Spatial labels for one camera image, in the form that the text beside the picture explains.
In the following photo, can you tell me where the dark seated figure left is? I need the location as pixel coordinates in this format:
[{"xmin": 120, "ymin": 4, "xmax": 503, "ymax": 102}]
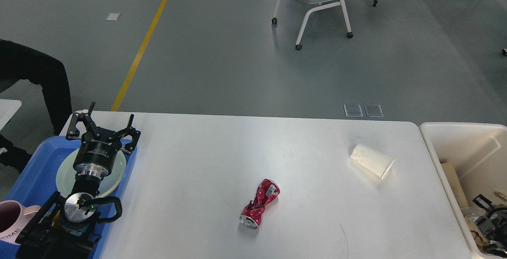
[{"xmin": 0, "ymin": 39, "xmax": 72, "ymax": 172}]

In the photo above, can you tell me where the brown paper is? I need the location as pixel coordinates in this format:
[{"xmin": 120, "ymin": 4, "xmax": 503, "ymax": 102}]
[
  {"xmin": 464, "ymin": 215, "xmax": 491, "ymax": 254},
  {"xmin": 493, "ymin": 188, "xmax": 507, "ymax": 202}
]

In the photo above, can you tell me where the brown paper bag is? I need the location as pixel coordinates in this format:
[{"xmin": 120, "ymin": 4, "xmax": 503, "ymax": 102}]
[{"xmin": 441, "ymin": 163, "xmax": 469, "ymax": 210}]

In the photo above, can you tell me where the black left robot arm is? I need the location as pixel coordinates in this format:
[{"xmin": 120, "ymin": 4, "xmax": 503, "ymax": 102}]
[{"xmin": 15, "ymin": 102, "xmax": 141, "ymax": 259}]

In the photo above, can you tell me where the beige plastic bin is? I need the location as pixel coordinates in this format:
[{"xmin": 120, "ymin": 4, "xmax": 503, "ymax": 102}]
[{"xmin": 420, "ymin": 122, "xmax": 507, "ymax": 259}]

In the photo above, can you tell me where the crushed red soda can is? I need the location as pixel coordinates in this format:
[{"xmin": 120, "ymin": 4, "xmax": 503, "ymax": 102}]
[{"xmin": 239, "ymin": 179, "xmax": 280, "ymax": 230}]

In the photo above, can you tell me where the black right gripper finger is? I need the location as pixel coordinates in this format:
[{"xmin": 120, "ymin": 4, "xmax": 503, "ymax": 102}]
[
  {"xmin": 483, "ymin": 244, "xmax": 507, "ymax": 257},
  {"xmin": 472, "ymin": 194, "xmax": 496, "ymax": 232}
]

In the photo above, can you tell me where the green plate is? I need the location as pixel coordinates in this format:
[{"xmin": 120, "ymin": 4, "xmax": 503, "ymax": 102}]
[{"xmin": 55, "ymin": 149, "xmax": 127, "ymax": 198}]

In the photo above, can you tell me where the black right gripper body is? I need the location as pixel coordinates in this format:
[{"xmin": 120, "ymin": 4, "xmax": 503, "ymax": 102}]
[{"xmin": 485, "ymin": 207, "xmax": 507, "ymax": 245}]

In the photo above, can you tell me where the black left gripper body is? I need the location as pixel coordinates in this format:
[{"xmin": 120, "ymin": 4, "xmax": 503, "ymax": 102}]
[{"xmin": 74, "ymin": 132, "xmax": 122, "ymax": 178}]

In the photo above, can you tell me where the blue plastic tray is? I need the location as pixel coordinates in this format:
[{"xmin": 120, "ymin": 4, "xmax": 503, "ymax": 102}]
[{"xmin": 0, "ymin": 136, "xmax": 138, "ymax": 259}]

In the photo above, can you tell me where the pink HOME mug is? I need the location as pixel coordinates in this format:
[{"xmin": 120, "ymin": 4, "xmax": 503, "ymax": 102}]
[{"xmin": 0, "ymin": 200, "xmax": 40, "ymax": 245}]

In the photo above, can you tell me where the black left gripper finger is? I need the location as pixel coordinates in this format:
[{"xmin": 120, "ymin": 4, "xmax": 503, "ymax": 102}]
[
  {"xmin": 66, "ymin": 101, "xmax": 99, "ymax": 141},
  {"xmin": 107, "ymin": 114, "xmax": 141, "ymax": 155}
]

